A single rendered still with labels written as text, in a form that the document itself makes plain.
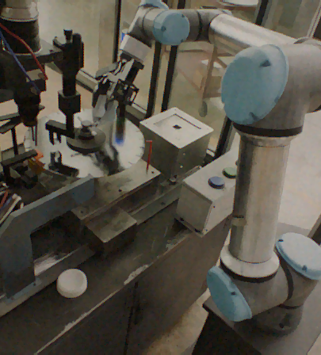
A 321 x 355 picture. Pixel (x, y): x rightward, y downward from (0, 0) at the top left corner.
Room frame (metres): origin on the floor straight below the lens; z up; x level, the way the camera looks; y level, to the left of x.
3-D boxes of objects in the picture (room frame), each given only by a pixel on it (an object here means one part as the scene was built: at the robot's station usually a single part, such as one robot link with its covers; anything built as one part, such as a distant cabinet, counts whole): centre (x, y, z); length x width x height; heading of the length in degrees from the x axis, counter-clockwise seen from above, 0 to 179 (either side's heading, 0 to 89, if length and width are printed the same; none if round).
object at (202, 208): (0.89, -0.19, 0.82); 0.28 x 0.11 x 0.15; 143
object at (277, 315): (0.55, -0.33, 0.80); 0.15 x 0.15 x 0.10
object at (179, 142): (1.08, -0.03, 0.82); 0.18 x 0.18 x 0.15; 53
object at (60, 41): (0.77, 0.24, 1.17); 0.06 x 0.05 x 0.20; 134
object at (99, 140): (0.85, 0.22, 0.96); 0.11 x 0.11 x 0.03
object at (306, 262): (0.55, -0.33, 0.91); 0.13 x 0.12 x 0.14; 122
